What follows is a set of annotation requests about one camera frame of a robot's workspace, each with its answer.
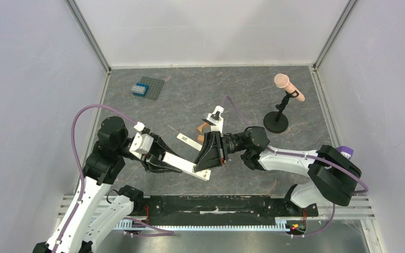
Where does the white remote control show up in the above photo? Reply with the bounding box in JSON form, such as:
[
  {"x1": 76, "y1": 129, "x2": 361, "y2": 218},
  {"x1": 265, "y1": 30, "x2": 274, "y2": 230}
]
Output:
[{"x1": 162, "y1": 152, "x2": 211, "y2": 181}]

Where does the white remote battery cover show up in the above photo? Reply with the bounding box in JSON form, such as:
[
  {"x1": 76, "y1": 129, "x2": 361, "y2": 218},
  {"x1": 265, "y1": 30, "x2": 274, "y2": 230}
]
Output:
[{"x1": 177, "y1": 133, "x2": 202, "y2": 151}]

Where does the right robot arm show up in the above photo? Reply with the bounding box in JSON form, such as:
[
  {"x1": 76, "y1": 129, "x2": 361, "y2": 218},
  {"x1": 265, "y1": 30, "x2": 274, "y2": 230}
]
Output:
[{"x1": 194, "y1": 126, "x2": 362, "y2": 215}]

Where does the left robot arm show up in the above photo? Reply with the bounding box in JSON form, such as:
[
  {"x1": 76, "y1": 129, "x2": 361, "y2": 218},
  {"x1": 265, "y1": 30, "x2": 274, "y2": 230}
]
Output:
[{"x1": 33, "y1": 116, "x2": 181, "y2": 252}]

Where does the arched wooden block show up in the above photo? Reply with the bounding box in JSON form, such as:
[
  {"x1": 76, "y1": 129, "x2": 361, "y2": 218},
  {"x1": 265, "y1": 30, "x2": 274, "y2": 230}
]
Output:
[{"x1": 197, "y1": 122, "x2": 211, "y2": 134}]

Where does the black microphone stand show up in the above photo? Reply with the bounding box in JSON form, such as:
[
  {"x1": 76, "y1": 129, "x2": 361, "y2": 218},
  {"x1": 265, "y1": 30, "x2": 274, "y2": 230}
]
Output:
[{"x1": 263, "y1": 91, "x2": 299, "y2": 133}]

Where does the blue grey lego brick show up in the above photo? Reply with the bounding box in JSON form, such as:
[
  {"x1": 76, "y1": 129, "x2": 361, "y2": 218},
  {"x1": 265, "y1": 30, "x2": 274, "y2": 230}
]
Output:
[{"x1": 131, "y1": 83, "x2": 149, "y2": 97}]

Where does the grey lego baseplate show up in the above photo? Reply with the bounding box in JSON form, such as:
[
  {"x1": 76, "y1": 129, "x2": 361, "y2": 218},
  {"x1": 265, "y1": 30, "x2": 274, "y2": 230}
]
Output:
[{"x1": 140, "y1": 76, "x2": 165, "y2": 100}]

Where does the pink microphone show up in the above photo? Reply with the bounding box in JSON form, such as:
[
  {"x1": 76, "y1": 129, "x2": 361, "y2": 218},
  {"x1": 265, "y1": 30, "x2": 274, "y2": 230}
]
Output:
[{"x1": 274, "y1": 73, "x2": 305, "y2": 102}]

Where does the purple plastic object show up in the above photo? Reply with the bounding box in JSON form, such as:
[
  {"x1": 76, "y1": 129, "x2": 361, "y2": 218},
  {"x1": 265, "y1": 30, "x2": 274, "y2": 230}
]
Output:
[{"x1": 336, "y1": 146, "x2": 354, "y2": 160}]

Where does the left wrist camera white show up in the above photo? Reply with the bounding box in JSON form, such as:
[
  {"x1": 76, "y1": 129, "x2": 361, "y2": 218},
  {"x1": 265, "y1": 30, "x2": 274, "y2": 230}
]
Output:
[{"x1": 129, "y1": 133, "x2": 154, "y2": 160}]

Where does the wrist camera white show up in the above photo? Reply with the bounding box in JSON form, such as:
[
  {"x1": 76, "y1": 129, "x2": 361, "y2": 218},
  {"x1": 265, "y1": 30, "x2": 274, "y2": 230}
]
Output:
[
  {"x1": 202, "y1": 105, "x2": 224, "y2": 133},
  {"x1": 129, "y1": 133, "x2": 154, "y2": 160}
]

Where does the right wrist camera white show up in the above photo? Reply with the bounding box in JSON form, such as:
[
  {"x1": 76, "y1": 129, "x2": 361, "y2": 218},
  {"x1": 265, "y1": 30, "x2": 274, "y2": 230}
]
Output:
[{"x1": 202, "y1": 105, "x2": 224, "y2": 133}]

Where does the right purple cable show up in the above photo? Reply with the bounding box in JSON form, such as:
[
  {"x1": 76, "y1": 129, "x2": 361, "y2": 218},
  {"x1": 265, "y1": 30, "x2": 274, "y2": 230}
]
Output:
[{"x1": 222, "y1": 95, "x2": 369, "y2": 195}]

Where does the purple cable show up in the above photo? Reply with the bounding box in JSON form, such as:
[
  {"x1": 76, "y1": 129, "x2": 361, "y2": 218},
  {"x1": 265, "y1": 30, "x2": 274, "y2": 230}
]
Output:
[
  {"x1": 50, "y1": 104, "x2": 144, "y2": 253},
  {"x1": 222, "y1": 95, "x2": 369, "y2": 195}
]

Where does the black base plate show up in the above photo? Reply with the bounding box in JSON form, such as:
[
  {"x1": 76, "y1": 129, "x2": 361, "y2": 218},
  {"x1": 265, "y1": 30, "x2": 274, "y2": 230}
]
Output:
[{"x1": 130, "y1": 195, "x2": 319, "y2": 226}]

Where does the white cable duct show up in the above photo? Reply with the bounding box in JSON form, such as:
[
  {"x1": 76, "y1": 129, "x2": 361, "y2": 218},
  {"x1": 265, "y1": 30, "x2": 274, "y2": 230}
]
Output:
[{"x1": 113, "y1": 219, "x2": 291, "y2": 232}]

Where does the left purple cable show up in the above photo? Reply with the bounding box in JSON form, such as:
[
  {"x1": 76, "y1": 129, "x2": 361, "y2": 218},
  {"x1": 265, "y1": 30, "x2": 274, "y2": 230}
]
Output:
[{"x1": 50, "y1": 104, "x2": 144, "y2": 253}]

